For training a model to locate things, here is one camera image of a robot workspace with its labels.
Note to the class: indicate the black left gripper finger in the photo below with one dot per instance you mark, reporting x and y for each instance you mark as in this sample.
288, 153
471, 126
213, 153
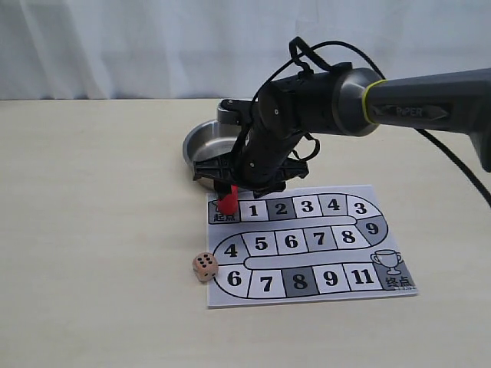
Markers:
222, 189

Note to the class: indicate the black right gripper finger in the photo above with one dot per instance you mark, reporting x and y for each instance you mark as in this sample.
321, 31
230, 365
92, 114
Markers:
276, 187

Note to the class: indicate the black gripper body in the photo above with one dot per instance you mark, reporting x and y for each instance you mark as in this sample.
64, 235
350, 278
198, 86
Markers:
257, 163

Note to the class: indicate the red cylinder game piece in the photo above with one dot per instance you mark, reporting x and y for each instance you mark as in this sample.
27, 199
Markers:
228, 202

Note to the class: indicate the wooden die black pips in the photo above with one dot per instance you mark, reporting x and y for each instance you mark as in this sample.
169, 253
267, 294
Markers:
205, 266

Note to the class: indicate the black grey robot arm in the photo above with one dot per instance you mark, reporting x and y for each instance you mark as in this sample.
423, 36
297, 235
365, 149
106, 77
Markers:
344, 101

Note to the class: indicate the stainless steel round bowl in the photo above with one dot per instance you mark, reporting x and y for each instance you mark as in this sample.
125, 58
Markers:
208, 139

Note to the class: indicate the printed paper game board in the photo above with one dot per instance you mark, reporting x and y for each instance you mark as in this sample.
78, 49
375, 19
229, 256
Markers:
304, 245

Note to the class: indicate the white fabric backdrop curtain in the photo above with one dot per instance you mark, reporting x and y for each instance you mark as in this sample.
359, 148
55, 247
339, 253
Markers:
187, 49

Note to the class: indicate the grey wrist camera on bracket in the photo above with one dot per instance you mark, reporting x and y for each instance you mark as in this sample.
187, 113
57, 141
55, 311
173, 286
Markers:
234, 113

